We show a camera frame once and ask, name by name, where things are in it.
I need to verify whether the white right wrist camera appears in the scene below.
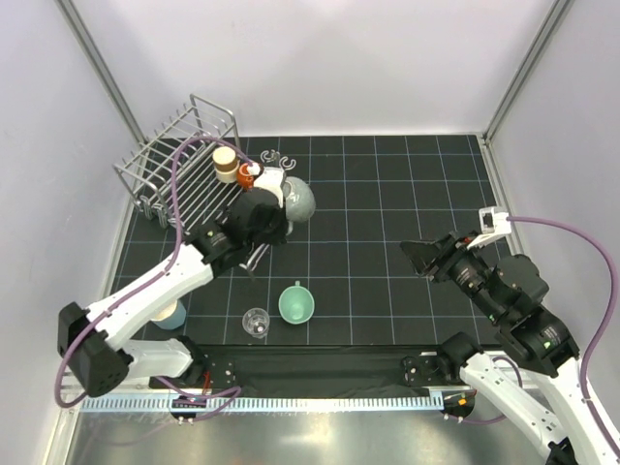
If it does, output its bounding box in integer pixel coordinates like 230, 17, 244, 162
467, 206, 512, 250

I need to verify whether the grey ceramic mug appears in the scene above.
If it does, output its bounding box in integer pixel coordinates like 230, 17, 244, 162
283, 176, 316, 235

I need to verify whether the small clear glass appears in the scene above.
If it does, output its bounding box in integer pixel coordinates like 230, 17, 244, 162
242, 308, 270, 339

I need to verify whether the grey metal dish rack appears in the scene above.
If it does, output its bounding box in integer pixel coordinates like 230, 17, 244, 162
111, 93, 311, 282

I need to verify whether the light blue cup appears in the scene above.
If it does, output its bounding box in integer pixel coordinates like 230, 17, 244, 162
150, 299, 187, 330

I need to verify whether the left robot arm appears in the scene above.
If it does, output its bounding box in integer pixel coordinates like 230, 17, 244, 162
57, 187, 289, 397

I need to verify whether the aluminium frame post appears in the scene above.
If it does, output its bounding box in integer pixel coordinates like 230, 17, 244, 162
55, 0, 146, 142
482, 0, 574, 145

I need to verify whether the white slotted cable duct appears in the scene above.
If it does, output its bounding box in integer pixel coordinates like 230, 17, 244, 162
81, 392, 444, 415

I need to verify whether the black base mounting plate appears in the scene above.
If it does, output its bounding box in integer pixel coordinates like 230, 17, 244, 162
148, 344, 495, 401

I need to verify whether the cream cup with cork band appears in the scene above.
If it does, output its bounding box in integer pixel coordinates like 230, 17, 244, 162
212, 146, 239, 184

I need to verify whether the mint green mug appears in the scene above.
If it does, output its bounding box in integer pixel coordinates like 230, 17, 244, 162
278, 281, 315, 325

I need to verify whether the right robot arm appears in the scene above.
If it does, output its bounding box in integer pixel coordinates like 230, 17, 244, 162
400, 231, 619, 464

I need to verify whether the orange glazed ceramic mug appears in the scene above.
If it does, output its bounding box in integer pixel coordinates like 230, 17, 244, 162
236, 163, 254, 190

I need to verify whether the grey rack hook back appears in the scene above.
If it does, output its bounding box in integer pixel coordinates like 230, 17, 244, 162
260, 149, 296, 171

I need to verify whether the black grid mat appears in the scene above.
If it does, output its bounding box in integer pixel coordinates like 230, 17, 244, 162
89, 135, 554, 348

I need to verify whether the aluminium frame post left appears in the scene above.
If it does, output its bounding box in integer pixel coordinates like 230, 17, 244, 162
55, 0, 146, 142

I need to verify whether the aluminium frame post right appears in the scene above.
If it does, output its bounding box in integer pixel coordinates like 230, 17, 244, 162
482, 0, 574, 145

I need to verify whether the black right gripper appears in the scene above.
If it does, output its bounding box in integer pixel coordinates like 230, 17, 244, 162
398, 228, 506, 322

